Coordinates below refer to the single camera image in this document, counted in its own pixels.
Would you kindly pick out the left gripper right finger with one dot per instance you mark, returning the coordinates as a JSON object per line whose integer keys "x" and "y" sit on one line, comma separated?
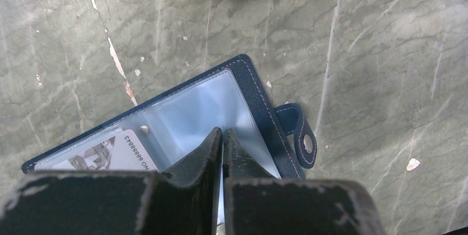
{"x": 255, "y": 202}

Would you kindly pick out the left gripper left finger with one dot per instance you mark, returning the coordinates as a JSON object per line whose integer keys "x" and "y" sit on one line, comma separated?
{"x": 181, "y": 200}

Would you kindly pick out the blue card holder wallet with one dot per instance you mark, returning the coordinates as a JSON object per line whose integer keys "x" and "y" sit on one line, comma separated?
{"x": 174, "y": 123}

